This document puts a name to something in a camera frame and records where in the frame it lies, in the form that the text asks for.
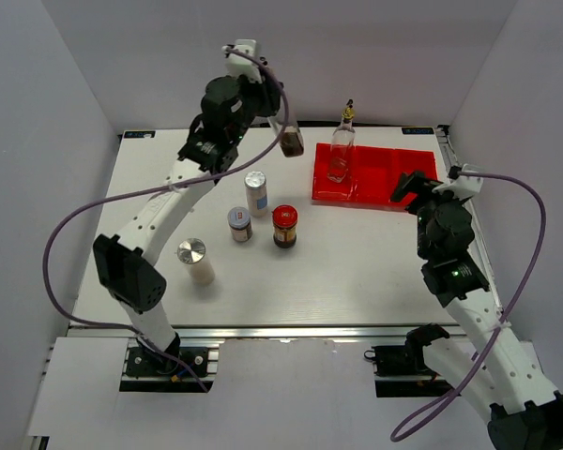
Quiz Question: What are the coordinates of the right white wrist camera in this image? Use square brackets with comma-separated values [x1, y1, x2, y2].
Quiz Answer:
[433, 164, 483, 201]

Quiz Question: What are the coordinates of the glass bottle with dark sauce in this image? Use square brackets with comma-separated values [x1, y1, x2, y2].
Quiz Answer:
[267, 85, 304, 158]

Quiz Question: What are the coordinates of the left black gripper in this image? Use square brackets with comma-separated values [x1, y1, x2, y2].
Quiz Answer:
[229, 67, 283, 144]

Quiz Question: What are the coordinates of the red lid sauce jar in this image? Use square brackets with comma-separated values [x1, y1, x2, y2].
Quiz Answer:
[272, 204, 298, 248]

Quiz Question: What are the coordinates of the blue label spice shaker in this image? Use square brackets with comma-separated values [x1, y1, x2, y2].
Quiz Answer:
[244, 171, 268, 218]

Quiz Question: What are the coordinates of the silver lid white shaker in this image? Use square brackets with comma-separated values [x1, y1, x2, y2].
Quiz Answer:
[176, 238, 215, 285]

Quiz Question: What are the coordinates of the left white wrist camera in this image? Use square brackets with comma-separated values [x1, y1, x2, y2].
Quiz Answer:
[221, 39, 263, 83]

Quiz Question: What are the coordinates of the red plastic organizer bin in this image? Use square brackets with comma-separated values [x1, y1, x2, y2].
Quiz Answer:
[312, 142, 437, 211]

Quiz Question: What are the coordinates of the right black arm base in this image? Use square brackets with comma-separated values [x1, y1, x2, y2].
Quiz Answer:
[363, 323, 450, 378]

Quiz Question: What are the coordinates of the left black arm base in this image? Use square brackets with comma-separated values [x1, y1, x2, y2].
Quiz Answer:
[123, 344, 219, 381]

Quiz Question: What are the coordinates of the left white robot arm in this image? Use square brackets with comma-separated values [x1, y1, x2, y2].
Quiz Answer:
[93, 70, 282, 375]

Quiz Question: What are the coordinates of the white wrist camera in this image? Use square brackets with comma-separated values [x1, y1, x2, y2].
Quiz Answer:
[221, 39, 263, 83]
[433, 164, 483, 201]

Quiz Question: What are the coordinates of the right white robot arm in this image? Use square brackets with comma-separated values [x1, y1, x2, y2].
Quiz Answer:
[390, 165, 563, 449]

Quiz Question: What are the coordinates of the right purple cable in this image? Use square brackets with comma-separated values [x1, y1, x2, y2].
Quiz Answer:
[389, 171, 547, 443]

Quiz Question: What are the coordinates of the small white lid jar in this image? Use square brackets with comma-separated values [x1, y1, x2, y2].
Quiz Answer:
[227, 206, 252, 243]

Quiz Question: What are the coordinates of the empty glass oil bottle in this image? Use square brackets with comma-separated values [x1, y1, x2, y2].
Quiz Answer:
[327, 98, 356, 183]

